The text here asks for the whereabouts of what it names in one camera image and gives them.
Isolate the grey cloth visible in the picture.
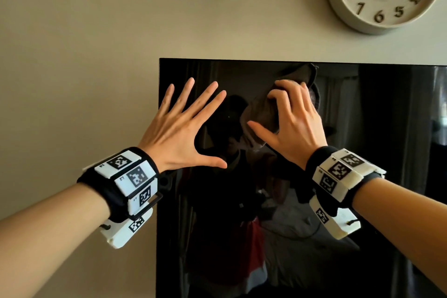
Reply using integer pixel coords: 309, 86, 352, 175
239, 62, 321, 141

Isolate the person's right forearm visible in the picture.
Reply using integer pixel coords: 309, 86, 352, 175
352, 178, 447, 293

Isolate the person's right hand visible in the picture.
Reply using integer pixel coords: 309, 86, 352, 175
246, 79, 328, 171

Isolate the right wrist marker band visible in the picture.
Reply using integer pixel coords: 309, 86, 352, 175
305, 146, 387, 208

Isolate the person's left forearm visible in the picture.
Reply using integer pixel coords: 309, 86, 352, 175
0, 182, 112, 298

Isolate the person's left hand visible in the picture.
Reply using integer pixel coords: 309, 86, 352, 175
138, 77, 228, 173

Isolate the wrist marker band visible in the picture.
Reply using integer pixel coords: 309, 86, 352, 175
76, 147, 164, 223
305, 146, 387, 208

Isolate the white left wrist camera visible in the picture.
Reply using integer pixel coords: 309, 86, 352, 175
99, 207, 154, 250

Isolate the left wrist marker band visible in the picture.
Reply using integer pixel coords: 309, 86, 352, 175
76, 147, 164, 223

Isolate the black wall-mounted television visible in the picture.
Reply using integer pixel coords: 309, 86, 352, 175
155, 58, 447, 298

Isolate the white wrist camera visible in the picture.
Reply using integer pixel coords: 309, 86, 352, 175
309, 195, 362, 241
99, 207, 154, 250

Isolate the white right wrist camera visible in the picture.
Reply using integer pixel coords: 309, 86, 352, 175
309, 195, 362, 241

